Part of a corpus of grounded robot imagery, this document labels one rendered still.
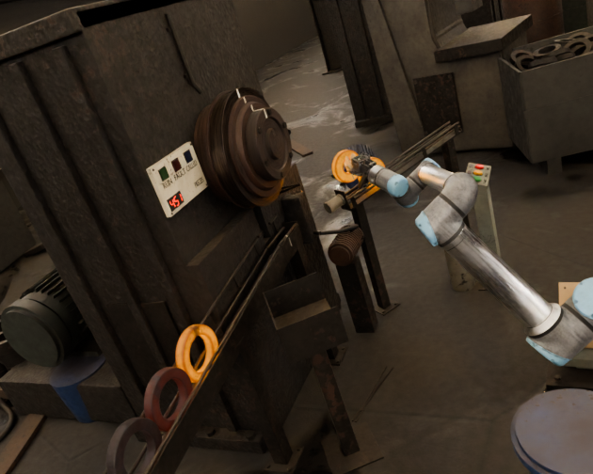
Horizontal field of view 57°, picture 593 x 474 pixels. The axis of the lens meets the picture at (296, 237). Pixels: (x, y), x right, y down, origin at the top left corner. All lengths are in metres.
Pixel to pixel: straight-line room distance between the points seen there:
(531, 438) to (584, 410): 0.17
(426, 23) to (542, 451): 3.59
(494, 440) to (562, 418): 0.58
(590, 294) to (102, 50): 1.78
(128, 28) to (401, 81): 3.14
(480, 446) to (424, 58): 3.25
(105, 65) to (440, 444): 1.74
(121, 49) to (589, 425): 1.73
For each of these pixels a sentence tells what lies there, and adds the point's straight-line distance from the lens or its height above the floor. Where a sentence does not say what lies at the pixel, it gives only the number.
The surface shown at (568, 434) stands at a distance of 1.62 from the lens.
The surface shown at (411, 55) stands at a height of 0.87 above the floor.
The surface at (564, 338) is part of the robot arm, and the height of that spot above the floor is 0.31.
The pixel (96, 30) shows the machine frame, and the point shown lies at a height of 1.68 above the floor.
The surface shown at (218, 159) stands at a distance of 2.02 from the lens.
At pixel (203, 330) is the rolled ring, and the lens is 1.83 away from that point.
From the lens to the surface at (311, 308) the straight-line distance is 1.96.
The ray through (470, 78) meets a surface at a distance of 4.59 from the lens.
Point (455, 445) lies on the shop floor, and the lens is 2.20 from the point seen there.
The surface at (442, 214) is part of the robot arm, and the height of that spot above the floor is 0.81.
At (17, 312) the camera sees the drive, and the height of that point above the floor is 0.65.
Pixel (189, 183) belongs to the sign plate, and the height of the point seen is 1.11.
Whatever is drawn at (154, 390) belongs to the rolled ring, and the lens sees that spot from 1.67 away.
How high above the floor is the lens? 1.62
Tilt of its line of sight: 23 degrees down
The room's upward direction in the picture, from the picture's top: 19 degrees counter-clockwise
